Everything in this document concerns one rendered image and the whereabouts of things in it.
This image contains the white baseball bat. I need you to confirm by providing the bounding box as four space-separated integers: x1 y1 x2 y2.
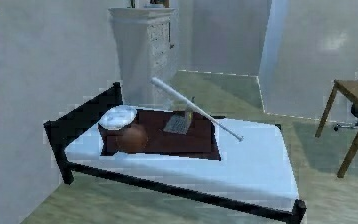
149 77 245 143

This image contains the dark red blanket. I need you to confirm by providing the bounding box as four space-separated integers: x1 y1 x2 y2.
98 108 222 162

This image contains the brown basketball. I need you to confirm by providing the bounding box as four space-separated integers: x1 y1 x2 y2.
115 123 150 154

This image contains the white chest of drawers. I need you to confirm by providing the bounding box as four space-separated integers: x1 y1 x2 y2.
108 7 179 108

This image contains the black framed white bed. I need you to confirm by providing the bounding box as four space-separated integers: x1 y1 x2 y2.
42 81 308 224

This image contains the brown wooden table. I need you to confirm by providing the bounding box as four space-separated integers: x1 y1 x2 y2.
314 79 358 179

